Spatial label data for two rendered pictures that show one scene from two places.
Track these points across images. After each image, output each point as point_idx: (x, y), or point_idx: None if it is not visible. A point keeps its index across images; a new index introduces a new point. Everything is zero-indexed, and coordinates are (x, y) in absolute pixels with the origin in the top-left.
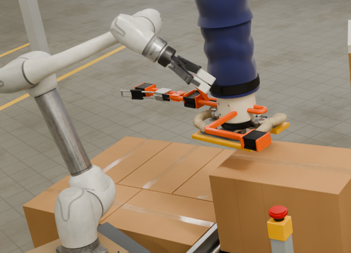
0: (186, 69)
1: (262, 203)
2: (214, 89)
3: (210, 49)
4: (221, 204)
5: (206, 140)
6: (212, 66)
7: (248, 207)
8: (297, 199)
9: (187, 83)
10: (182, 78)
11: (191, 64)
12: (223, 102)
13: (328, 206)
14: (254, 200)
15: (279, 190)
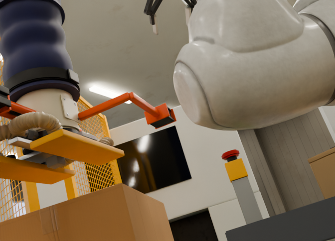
0: None
1: (152, 224)
2: (73, 73)
3: (58, 28)
4: (139, 238)
5: (83, 138)
6: (58, 47)
7: (150, 235)
8: (158, 212)
9: (194, 6)
10: None
11: (153, 3)
12: (69, 98)
13: (165, 217)
14: (149, 222)
15: (151, 202)
